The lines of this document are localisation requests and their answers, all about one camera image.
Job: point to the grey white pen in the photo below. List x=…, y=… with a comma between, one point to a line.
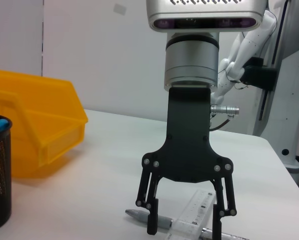
x=139, y=214

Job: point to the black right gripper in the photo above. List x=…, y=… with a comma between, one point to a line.
x=189, y=140

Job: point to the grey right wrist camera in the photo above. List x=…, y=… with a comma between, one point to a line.
x=202, y=10

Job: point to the clear plastic ruler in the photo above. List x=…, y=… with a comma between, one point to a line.
x=194, y=212

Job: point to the white robot torso column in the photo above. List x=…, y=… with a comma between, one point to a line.
x=289, y=100

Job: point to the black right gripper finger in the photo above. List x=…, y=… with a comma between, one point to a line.
x=152, y=217

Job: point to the black shoulder carriage block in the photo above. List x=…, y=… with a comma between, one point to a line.
x=259, y=75

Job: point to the yellow plastic bin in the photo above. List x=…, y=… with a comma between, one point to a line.
x=39, y=105

